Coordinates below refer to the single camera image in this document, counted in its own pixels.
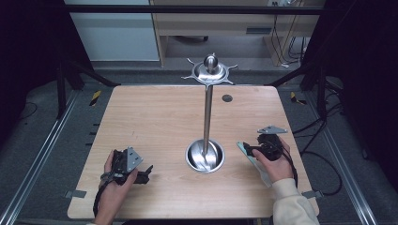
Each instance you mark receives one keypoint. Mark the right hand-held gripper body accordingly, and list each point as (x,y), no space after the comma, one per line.
(270,145)

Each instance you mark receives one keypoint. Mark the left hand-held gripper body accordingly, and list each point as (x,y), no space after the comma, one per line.
(133,159)

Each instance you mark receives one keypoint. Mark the pale blue utensil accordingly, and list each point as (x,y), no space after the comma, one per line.
(263,175)

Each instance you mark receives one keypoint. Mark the person's right hand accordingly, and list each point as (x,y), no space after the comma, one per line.
(280,168)

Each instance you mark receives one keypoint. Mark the person's left hand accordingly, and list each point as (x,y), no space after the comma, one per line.
(111,190)

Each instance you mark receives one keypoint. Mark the metal utensil stand with hooks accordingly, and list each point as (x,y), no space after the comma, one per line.
(207,125)

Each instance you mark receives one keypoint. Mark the yellow black striped tape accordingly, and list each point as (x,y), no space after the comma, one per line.
(296,98)
(95,97)

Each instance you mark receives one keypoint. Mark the dark round table grommet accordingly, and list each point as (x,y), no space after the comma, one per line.
(227,98)

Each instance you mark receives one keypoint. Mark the grey metal table clamp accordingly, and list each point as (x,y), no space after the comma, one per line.
(75,194)
(313,194)

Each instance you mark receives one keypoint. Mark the black curtain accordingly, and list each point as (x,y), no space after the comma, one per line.
(28,56)
(366,78)

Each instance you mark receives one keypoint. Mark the white cabinet panel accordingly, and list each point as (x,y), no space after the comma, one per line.
(119,37)

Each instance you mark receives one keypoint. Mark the light wooden desk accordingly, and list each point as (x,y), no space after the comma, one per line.
(219,23)

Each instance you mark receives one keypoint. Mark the black metal frame strut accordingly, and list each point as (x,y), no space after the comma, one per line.
(61,90)
(320,90)

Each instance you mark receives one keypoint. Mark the aluminium floor rail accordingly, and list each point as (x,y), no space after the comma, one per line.
(40,156)
(344,162)

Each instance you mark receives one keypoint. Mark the black horizontal frame bar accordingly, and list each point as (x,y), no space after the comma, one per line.
(187,9)

